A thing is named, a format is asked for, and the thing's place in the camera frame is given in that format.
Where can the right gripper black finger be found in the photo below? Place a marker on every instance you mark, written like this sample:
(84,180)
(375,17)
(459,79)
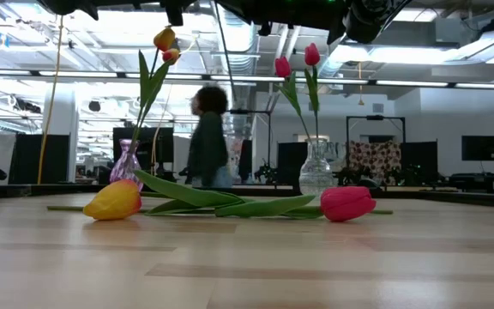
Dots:
(240,4)

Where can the red artificial tulip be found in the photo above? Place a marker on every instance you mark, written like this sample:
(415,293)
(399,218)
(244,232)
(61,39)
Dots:
(312,53)
(345,204)
(282,67)

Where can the long overhead light bar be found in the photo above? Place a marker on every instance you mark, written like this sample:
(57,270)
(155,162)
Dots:
(410,83)

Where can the clear glass vase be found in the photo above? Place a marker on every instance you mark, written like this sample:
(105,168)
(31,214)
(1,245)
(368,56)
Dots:
(315,171)

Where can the black screen panel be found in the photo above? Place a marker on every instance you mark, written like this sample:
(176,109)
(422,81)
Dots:
(165,148)

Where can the floral patterned panel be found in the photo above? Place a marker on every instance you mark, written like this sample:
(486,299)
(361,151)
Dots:
(375,159)

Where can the yellow orange artificial tulip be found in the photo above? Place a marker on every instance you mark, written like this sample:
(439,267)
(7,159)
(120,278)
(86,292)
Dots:
(114,201)
(171,56)
(164,38)

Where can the black frame stand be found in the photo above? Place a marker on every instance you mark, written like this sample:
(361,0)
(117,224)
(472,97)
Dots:
(375,117)
(251,111)

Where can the black monitor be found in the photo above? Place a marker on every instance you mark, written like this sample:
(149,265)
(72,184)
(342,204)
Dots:
(481,148)

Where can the ribbed silver duct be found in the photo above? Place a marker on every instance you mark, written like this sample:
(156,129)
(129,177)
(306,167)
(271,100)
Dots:
(240,43)

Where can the purple glass vase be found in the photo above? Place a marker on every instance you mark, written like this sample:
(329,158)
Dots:
(124,169)

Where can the square wall vent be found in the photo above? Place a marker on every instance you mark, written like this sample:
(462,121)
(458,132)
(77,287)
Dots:
(377,107)

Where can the black ceiling dome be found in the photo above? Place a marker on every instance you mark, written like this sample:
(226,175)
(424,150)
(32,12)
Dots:
(94,106)

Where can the black desk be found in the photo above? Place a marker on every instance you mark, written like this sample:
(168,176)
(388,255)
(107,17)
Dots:
(483,177)

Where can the white pillar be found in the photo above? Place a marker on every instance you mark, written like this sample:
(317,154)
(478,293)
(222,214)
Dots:
(64,129)

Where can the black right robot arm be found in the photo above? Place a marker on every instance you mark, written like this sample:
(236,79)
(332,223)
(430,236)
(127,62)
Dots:
(371,17)

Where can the black table edge rail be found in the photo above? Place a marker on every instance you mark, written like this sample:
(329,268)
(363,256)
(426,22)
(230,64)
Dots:
(37,189)

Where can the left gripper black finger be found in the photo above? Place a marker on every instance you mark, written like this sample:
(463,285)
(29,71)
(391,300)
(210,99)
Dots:
(174,13)

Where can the black partition panel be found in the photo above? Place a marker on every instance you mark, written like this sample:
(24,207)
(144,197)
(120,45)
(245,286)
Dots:
(24,159)
(420,159)
(292,163)

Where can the silver diagonal duct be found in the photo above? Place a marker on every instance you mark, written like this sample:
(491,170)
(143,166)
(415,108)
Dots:
(333,60)

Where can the person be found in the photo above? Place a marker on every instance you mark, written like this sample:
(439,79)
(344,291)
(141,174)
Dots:
(207,141)

